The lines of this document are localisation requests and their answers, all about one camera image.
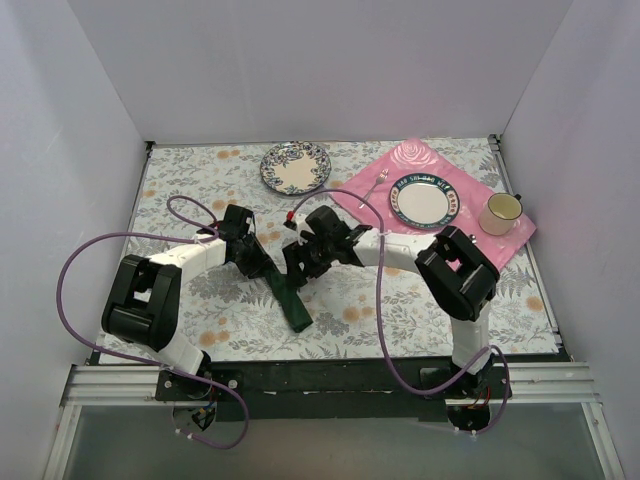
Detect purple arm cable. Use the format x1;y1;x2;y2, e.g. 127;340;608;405
55;195;251;449
289;188;510;436

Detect silver fork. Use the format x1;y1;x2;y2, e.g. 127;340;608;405
358;169;389;210

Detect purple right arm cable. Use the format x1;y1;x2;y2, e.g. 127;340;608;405
289;188;510;436

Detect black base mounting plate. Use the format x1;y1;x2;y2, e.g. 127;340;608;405
155;359;509;422

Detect blue floral ceramic plate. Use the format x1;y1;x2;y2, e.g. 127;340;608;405
260;141;332;196

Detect aluminium frame rail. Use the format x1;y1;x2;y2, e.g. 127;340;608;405
43;362;624;479

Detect dark green cloth napkin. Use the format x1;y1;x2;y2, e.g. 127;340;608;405
265;268;313;333

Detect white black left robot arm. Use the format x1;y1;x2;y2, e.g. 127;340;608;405
101;205;272;400

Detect green rimmed white plate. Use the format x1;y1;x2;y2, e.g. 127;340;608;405
389;173;461;230

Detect pink rose placemat cloth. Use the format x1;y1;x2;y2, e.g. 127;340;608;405
329;139;536;269

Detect cream enamel mug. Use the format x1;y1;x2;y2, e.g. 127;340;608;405
478;193;523;236

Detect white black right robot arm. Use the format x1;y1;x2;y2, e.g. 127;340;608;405
283;205;500;398

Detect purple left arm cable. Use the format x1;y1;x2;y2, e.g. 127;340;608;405
55;195;251;449

